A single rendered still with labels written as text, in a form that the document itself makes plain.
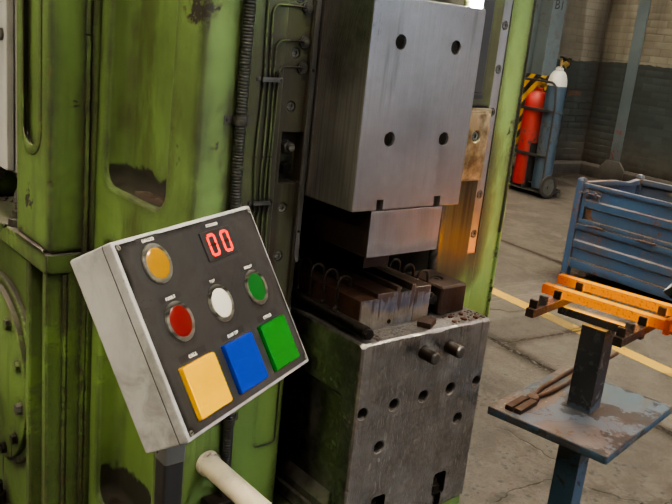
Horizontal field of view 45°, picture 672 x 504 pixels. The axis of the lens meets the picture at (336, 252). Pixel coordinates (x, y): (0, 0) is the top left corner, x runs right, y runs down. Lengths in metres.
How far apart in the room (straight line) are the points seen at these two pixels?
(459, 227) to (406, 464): 0.58
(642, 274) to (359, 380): 4.03
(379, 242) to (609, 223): 4.07
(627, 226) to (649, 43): 5.46
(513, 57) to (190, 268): 1.11
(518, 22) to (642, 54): 8.78
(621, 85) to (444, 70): 9.32
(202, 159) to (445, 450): 0.87
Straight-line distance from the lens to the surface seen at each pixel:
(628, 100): 10.81
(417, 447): 1.80
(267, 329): 1.26
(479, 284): 2.10
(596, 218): 5.63
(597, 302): 1.99
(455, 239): 1.97
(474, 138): 1.92
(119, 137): 1.81
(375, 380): 1.62
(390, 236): 1.60
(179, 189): 1.52
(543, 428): 1.92
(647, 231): 5.44
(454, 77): 1.65
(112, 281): 1.08
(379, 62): 1.50
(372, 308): 1.63
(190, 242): 1.19
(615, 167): 10.85
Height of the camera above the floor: 1.49
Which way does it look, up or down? 15 degrees down
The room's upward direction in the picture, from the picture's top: 6 degrees clockwise
